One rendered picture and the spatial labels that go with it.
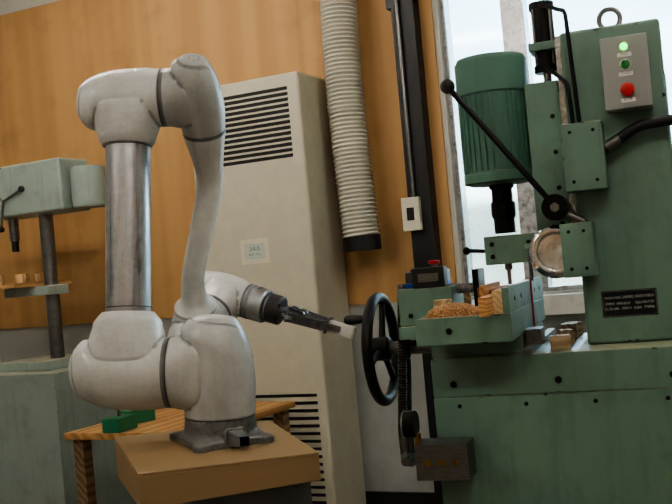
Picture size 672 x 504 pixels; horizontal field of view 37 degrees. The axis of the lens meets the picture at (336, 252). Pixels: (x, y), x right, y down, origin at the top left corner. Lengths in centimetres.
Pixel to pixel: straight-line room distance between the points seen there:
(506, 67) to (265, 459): 108
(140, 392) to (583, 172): 107
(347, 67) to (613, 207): 187
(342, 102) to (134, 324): 199
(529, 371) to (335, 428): 180
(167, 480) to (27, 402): 230
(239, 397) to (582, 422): 75
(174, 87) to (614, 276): 107
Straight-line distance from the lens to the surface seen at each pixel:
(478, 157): 242
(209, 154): 233
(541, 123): 241
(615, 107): 230
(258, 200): 399
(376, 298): 251
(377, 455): 419
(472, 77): 244
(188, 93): 225
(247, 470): 204
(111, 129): 227
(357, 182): 392
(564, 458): 230
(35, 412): 425
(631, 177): 235
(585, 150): 227
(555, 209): 230
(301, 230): 389
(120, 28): 480
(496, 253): 245
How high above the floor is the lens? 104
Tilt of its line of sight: 1 degrees up
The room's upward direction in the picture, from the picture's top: 5 degrees counter-clockwise
